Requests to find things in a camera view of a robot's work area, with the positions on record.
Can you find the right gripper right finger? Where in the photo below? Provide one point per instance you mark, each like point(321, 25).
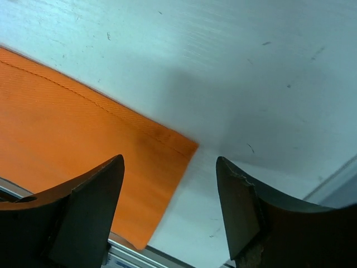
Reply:
point(267, 228)

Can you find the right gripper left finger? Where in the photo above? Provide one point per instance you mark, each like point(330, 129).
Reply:
point(64, 226)

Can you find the orange trousers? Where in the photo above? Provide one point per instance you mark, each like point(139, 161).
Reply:
point(54, 128)

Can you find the aluminium rail frame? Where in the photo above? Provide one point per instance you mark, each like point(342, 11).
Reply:
point(121, 253)

